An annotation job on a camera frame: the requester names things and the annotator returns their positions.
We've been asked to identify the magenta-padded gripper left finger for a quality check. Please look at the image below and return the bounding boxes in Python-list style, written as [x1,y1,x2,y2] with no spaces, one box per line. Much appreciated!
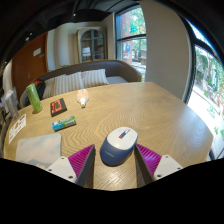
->
[45,143,97,188]

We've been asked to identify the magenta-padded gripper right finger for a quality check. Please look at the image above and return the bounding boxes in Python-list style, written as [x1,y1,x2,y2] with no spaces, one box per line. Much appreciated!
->
[133,143,184,186]

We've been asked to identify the blue and white computer mouse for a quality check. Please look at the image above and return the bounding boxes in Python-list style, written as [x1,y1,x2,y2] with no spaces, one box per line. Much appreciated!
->
[99,126,139,167]

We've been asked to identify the pale cloud-print mouse pad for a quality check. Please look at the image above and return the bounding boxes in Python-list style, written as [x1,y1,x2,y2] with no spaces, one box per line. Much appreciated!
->
[15,132,63,169]

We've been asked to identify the black box with red print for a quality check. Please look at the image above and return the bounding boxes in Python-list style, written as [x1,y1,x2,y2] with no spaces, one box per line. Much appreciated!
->
[50,97,68,118]

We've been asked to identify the white sticker sheet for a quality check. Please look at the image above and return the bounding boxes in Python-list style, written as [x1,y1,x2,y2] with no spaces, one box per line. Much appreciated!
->
[7,113,28,145]

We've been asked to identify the green drink can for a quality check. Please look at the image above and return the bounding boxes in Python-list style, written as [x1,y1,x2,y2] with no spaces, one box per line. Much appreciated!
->
[26,83,44,115]

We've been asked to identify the striped cushion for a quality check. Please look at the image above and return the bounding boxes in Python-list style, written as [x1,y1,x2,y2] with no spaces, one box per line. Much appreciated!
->
[54,71,85,97]
[42,77,58,100]
[81,68,110,89]

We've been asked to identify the dark-framed window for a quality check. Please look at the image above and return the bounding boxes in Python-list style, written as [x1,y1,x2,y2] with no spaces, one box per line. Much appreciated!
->
[184,19,224,160]
[115,5,148,83]

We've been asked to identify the brown wooden door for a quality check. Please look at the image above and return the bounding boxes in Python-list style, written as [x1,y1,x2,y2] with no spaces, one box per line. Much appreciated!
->
[12,32,49,101]

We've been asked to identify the brown curved sofa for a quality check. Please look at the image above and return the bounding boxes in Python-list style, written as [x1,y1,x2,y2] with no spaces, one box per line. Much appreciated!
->
[19,59,143,108]

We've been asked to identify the white door sign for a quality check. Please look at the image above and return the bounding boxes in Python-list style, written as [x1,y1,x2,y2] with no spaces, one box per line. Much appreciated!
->
[32,47,43,58]

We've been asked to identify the arched glass-door cabinet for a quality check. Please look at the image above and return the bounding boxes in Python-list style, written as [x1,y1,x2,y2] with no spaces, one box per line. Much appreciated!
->
[76,26,108,64]

